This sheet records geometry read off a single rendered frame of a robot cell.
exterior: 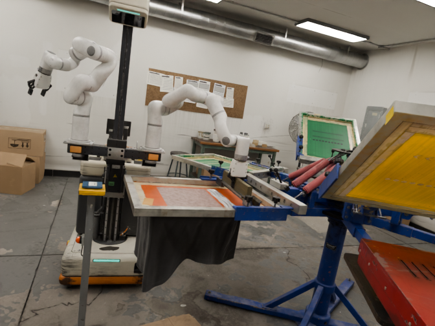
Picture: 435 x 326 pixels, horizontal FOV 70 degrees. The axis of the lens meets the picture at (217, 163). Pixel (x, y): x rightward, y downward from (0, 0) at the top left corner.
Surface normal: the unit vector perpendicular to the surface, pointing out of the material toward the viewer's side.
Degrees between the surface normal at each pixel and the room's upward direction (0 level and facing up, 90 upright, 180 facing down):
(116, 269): 90
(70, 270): 90
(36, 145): 90
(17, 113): 90
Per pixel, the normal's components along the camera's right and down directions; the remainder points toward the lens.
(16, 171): 0.11, 0.19
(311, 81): 0.35, 0.22
